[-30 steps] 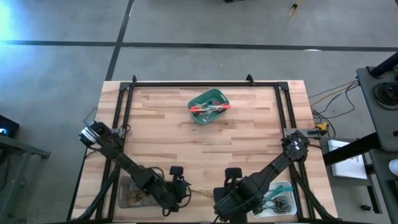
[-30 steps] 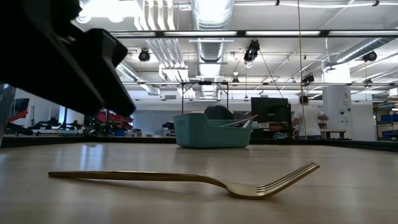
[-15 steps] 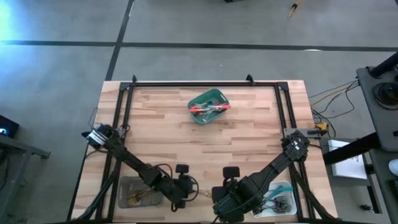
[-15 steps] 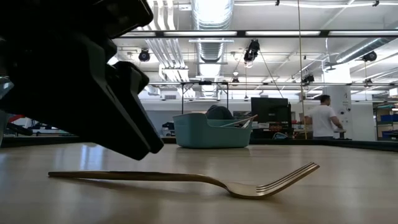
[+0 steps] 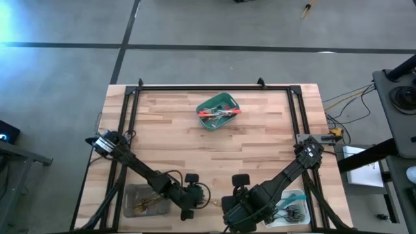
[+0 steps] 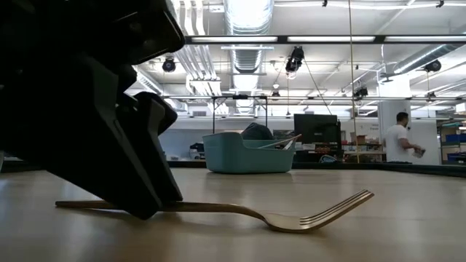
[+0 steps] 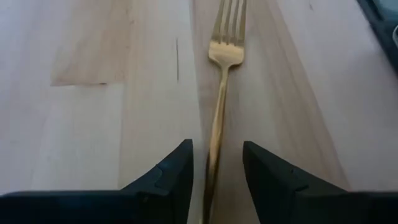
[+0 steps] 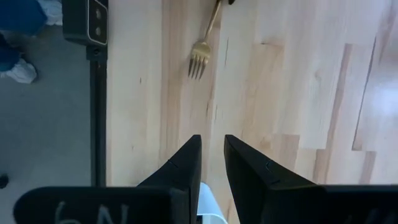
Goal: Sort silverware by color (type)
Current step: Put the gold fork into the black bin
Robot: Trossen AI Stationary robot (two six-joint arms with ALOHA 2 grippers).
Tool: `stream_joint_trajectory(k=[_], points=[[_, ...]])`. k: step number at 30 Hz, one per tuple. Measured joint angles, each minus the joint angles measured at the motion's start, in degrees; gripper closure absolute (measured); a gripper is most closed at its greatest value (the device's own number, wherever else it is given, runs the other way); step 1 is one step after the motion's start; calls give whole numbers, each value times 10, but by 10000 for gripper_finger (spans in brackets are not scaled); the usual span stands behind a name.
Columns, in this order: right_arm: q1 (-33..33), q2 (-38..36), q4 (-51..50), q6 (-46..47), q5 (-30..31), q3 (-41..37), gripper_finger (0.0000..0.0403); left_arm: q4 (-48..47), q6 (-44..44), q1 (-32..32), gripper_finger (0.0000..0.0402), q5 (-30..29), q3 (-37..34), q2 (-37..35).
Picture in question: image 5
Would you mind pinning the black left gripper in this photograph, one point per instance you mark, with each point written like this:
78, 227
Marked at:
191, 198

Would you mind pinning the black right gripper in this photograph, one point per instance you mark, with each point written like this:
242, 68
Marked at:
243, 196

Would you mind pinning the teal green plastic bin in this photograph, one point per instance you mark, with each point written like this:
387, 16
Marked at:
218, 100

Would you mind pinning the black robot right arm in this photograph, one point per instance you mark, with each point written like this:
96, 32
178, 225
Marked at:
286, 174

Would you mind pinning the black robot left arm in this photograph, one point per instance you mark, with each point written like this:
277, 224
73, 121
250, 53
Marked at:
139, 168

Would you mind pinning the grey translucent bin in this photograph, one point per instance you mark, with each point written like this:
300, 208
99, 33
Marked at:
130, 195

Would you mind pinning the white plastic bin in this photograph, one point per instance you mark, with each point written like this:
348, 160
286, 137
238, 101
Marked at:
304, 222

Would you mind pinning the yellow black connector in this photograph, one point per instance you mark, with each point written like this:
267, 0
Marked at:
336, 131

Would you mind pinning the white box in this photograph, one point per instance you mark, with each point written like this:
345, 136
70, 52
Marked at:
360, 175

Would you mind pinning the black beam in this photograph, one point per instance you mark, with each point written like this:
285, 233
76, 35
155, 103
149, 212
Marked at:
367, 155

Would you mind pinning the small black floor object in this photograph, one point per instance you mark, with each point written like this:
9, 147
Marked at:
383, 217

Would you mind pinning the dark grey table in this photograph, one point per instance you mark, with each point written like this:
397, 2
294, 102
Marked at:
401, 195

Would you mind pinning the grey side table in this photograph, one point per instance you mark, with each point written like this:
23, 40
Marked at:
383, 113

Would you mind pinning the grey metal bench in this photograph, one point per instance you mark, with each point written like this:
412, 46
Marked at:
19, 154

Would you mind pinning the white round object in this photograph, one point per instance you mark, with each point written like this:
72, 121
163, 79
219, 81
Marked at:
412, 175

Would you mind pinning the black device blue light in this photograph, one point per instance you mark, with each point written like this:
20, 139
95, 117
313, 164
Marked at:
9, 130

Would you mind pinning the yellow pointed stick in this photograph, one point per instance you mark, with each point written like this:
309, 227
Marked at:
307, 11

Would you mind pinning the black pole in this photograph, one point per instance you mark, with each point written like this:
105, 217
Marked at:
403, 67

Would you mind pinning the grey metal base bracket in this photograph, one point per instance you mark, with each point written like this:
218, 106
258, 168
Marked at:
302, 136

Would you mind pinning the black aluminium table frame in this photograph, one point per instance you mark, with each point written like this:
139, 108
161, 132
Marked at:
211, 87

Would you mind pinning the black frame clamp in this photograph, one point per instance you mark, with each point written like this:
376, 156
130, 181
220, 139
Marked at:
261, 83
140, 82

